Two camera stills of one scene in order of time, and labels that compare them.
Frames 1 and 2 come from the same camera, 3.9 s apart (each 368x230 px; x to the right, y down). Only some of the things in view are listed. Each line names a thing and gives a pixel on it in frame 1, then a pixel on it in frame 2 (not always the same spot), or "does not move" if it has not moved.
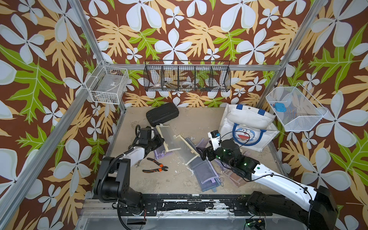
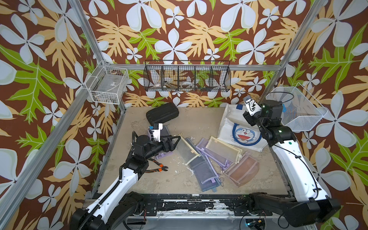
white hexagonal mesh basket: (295, 108) does not move
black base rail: (195, 204) does not move
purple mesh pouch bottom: (205, 174) does not move
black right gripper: (205, 150) → (248, 118)
